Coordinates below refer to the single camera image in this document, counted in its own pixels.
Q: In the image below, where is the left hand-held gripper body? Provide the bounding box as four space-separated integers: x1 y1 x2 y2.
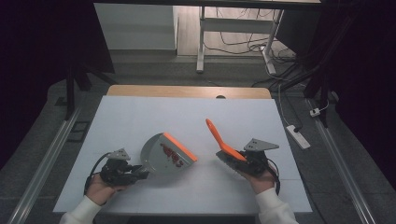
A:
99 147 139 188

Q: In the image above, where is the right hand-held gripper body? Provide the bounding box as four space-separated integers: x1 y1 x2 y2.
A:
243 137 280 177

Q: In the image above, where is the grey dustpan with orange edge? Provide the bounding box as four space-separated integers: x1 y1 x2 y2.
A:
139 132 199 175

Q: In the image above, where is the orange brush with dark bristles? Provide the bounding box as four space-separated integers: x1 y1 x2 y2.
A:
205 118 250 178

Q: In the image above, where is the person's right hand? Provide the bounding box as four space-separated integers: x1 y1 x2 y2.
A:
245 168 278 195

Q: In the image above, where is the person's left hand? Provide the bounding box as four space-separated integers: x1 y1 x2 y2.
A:
85 173 128 206

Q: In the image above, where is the white power strip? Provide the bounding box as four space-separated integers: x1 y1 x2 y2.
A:
286 124 312 150

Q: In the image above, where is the white board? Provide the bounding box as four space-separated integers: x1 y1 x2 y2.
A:
52 94 314 217

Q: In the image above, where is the wooden table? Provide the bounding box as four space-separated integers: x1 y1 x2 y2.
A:
106 84 273 100

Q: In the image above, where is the black metal stand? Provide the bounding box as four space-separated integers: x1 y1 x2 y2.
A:
63 60 117 121
278 13 354 129

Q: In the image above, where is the white cabinet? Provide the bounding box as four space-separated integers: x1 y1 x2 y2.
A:
93 3 179 51

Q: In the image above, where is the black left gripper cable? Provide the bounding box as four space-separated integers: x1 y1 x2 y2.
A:
83 151 112 196

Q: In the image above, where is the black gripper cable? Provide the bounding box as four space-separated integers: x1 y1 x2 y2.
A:
83 151 112 196
266 158 282 197

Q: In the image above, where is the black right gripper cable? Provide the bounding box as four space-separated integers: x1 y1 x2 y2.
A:
266 158 282 197

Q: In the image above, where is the aluminium rail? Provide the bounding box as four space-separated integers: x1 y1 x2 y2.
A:
7 105 84 224
305 98 377 224

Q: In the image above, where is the tangle of floor cables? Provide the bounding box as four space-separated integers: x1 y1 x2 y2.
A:
204 7 309 90

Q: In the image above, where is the white desk frame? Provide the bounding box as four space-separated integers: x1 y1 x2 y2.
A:
195 6 285 76

